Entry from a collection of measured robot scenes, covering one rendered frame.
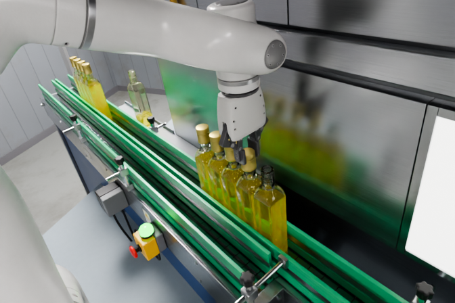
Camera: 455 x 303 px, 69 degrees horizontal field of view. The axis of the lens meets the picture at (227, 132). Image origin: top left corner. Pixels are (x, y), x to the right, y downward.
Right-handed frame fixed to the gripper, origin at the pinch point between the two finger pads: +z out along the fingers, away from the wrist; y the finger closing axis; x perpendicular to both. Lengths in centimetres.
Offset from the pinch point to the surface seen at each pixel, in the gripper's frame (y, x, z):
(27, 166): 38, -299, 133
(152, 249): 20.1, -25.6, 37.5
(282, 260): 5.2, 14.2, 19.6
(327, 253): -3.2, 19.6, 20.5
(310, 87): -12.0, 7.9, -12.8
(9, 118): 31, -336, 94
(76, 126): 15, -91, 20
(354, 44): -12.9, 16.4, -22.7
